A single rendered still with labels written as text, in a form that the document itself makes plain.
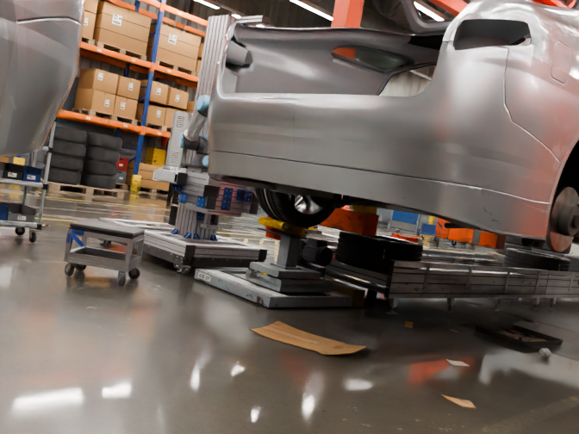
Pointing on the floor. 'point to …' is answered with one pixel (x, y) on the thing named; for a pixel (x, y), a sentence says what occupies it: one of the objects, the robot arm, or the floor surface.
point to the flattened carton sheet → (277, 331)
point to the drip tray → (531, 338)
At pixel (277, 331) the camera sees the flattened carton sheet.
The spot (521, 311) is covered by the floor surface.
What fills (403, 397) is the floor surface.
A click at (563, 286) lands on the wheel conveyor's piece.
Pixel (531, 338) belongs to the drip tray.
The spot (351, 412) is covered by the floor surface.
